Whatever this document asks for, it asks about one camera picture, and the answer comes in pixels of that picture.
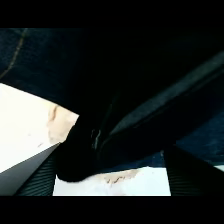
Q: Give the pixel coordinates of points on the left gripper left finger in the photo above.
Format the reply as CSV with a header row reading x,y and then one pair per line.
x,y
31,178

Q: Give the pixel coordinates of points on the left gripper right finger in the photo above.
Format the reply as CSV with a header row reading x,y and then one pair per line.
x,y
193,176

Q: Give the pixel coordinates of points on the dark blue jeans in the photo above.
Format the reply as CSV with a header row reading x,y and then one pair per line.
x,y
133,83

